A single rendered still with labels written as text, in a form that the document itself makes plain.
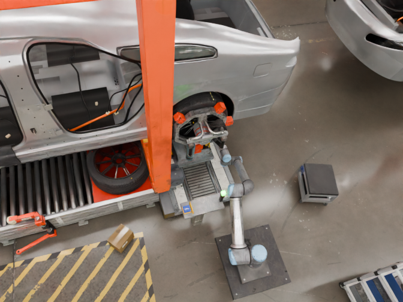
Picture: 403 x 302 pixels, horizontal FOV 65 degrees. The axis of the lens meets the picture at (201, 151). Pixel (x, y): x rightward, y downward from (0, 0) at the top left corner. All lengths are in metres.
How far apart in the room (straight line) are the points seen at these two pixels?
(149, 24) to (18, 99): 1.41
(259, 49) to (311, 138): 2.08
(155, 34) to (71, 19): 0.99
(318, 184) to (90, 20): 2.86
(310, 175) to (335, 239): 0.79
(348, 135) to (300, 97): 0.88
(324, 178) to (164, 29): 2.81
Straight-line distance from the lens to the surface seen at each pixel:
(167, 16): 1.61
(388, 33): 4.48
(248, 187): 2.96
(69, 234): 3.76
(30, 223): 3.50
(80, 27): 2.50
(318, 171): 3.94
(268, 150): 4.28
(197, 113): 2.99
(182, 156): 3.76
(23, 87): 2.64
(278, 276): 3.38
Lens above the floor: 3.46
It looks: 58 degrees down
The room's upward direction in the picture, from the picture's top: 11 degrees clockwise
